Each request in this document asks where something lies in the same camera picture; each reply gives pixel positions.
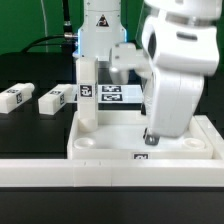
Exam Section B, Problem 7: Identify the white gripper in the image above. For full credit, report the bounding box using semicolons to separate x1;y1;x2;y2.
142;16;219;146

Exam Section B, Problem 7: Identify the white desk top tray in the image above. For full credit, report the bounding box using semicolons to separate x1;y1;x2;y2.
67;110;214;160

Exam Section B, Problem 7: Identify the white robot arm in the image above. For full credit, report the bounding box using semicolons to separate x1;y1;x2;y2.
73;0;223;145

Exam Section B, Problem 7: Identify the white L-shaped fence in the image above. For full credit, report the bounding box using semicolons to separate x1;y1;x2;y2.
0;116;224;187

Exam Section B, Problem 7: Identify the fiducial marker sheet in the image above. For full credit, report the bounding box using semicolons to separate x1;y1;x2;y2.
71;84;148;104

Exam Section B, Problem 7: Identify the black cable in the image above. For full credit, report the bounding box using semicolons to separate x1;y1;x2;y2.
21;0;80;53

